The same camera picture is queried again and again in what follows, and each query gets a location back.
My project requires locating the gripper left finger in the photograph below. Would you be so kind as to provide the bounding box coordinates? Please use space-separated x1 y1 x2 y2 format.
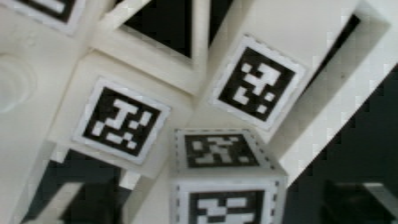
21 182 84 224

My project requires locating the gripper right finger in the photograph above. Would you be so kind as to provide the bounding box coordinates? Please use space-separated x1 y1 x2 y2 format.
322 181 398 224

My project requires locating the small white tag cube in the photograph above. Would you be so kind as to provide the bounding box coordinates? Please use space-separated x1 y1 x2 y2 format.
171 129 288 224

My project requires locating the white chair back frame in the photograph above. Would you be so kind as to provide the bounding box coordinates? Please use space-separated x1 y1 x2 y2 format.
0 0 398 224

